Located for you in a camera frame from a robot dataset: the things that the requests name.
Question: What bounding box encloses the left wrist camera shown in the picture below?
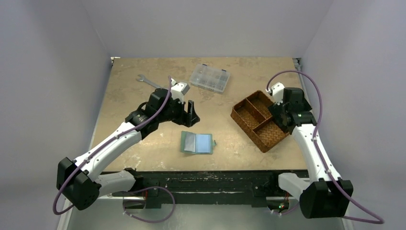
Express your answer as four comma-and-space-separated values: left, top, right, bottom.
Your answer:
170, 79, 190, 103

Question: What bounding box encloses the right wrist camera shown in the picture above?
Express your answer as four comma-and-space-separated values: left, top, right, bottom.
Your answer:
266, 82, 284, 105

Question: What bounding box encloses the aluminium frame rail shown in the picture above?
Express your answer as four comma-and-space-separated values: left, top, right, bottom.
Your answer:
293, 58, 322, 106

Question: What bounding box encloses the silver open-end wrench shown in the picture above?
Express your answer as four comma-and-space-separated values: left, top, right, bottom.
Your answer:
137, 74, 162, 89

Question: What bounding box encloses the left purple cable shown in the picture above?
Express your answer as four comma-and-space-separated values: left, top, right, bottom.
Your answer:
52, 75, 173, 216

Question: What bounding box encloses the clear plastic organizer box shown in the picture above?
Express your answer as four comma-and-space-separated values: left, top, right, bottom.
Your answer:
190, 64, 231, 93

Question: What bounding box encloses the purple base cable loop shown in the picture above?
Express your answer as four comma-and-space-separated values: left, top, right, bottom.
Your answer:
122, 185, 176, 223

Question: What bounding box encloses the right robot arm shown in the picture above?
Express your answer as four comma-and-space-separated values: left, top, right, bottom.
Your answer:
267, 83, 353, 219

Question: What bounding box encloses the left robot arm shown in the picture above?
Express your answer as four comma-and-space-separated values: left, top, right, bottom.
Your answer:
53, 88, 200, 215

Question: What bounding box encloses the brown woven basket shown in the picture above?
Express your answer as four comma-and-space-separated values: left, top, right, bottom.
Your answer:
230, 91, 288, 153

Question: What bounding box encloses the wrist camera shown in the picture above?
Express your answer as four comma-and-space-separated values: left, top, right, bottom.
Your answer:
266, 82, 284, 105
170, 79, 190, 103

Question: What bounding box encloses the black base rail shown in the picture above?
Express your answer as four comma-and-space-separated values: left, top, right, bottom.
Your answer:
112, 170, 287, 208

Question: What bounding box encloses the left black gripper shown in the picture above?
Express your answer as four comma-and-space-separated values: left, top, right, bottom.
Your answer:
158, 94, 199, 127

